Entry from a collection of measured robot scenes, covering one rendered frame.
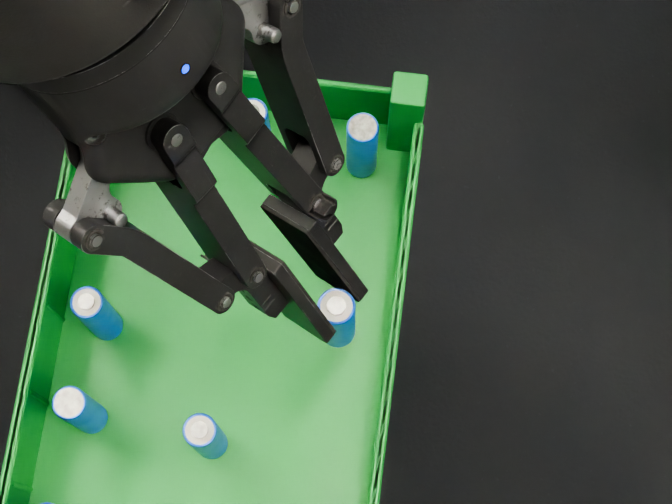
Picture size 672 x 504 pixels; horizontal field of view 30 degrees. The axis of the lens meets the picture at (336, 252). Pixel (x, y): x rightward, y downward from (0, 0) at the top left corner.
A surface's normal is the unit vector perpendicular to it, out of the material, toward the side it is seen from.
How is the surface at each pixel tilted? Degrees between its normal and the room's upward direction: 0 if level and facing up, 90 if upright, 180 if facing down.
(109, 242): 65
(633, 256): 0
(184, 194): 86
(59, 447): 0
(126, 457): 0
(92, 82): 71
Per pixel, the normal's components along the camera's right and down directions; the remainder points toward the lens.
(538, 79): -0.01, -0.25
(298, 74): 0.72, 0.43
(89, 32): 0.37, 0.72
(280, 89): -0.66, 0.68
